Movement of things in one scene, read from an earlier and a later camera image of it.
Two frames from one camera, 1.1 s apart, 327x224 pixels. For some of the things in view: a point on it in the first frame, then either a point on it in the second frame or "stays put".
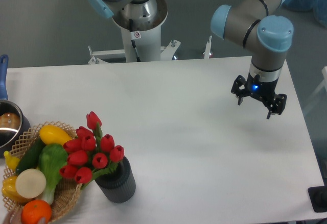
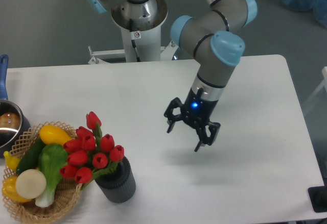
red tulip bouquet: x=91 y=153 stays put
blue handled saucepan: x=15 y=126 stays put
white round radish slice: x=30 y=183 stays put
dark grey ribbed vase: x=118 y=185 stays put
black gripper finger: x=239 y=93 -> x=176 y=102
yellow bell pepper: x=9 y=189 stays put
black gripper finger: x=278 y=105 -> x=204 y=140
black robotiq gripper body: x=264 y=90 -> x=198 y=107
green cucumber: x=30 y=159 stays put
